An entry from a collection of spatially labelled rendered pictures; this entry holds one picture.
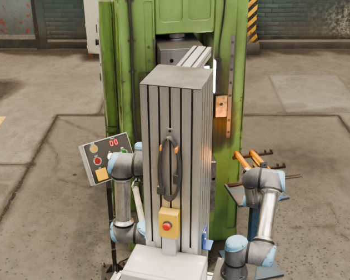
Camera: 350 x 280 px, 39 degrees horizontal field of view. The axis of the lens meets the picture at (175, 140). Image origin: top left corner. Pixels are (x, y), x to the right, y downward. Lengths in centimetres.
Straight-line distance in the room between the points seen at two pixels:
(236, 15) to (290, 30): 613
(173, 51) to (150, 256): 152
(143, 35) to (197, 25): 37
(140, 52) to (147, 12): 27
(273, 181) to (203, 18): 128
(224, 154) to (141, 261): 179
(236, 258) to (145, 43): 157
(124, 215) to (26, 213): 224
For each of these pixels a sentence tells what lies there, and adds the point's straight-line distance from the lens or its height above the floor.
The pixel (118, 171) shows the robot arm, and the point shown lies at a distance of 260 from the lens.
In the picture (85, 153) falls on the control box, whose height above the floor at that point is 115.
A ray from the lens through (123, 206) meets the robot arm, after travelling 271.
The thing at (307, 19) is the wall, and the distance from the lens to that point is 961.
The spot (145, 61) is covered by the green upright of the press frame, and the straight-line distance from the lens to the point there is 345.
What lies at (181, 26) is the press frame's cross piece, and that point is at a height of 188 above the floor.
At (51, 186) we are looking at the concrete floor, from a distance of 521.
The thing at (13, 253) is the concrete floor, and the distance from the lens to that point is 444.
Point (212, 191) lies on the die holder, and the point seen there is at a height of 65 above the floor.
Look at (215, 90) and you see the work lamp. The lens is 358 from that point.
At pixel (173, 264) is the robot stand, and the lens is 225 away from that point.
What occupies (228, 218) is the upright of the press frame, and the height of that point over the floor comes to 23.
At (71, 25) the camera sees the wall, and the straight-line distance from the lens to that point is 958.
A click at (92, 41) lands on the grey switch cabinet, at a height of 33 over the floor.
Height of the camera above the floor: 271
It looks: 27 degrees down
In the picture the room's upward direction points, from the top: straight up
